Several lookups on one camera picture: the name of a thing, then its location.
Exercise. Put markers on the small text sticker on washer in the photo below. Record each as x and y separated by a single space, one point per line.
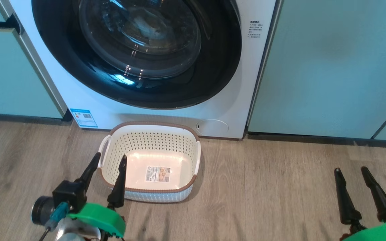
256 29

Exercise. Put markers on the round dark glass washer door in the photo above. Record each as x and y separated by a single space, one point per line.
139 40

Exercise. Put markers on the printed basket label sticker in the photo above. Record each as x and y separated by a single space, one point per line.
158 174

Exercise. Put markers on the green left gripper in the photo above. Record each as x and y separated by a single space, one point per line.
102 219

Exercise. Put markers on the blue energy label sticker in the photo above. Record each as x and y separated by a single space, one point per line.
84 117

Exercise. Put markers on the white front-load washing machine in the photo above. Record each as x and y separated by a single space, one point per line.
230 83

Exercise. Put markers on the dark cabinet plinth strip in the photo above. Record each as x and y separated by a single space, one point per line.
18 118
330 140

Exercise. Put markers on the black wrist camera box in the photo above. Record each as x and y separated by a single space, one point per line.
69 195

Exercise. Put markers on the white perforated basket brown rim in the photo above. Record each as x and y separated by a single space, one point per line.
152 144

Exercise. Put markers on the wide pale green cabinet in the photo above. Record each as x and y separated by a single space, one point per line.
313 67

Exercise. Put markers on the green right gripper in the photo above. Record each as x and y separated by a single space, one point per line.
380 234

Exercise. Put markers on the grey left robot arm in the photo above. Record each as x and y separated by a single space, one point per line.
40 209

